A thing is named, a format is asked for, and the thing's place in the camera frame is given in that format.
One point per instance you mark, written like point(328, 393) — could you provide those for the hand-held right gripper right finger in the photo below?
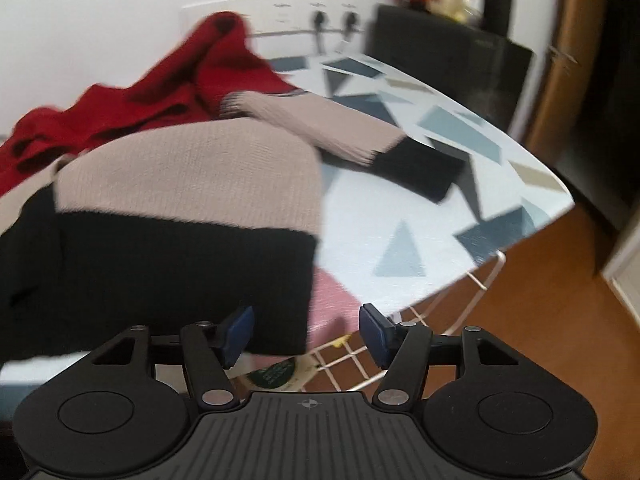
point(375, 332)

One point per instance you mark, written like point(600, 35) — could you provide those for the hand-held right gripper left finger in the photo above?
point(239, 332)

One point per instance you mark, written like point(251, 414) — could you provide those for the red beige black knit sweater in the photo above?
point(190, 175)

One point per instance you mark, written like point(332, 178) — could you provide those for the pink cloth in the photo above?
point(330, 300)

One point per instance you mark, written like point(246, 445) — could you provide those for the dark green packet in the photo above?
point(275, 375)

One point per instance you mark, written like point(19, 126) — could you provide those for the ironing board geometric cover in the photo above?
point(425, 200)

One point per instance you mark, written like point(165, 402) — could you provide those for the black cabinet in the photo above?
point(450, 60)

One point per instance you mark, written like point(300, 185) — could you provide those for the dark cabinet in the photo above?
point(615, 110)

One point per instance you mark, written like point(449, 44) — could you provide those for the wooden door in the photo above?
point(570, 60)

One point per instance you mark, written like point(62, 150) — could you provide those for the white wall socket strip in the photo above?
point(280, 15)

